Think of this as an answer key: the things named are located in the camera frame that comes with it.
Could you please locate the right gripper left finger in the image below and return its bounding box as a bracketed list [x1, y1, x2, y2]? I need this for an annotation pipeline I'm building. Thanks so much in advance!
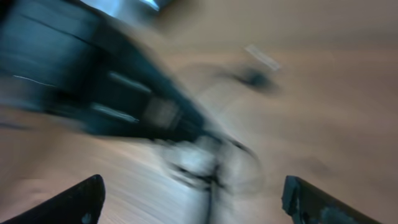
[1, 174, 106, 224]

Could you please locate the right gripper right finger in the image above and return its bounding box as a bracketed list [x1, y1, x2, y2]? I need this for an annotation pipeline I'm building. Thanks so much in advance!
[282, 175, 381, 224]

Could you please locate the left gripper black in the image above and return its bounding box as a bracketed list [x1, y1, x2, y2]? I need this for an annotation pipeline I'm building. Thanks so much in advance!
[1, 1, 212, 142]

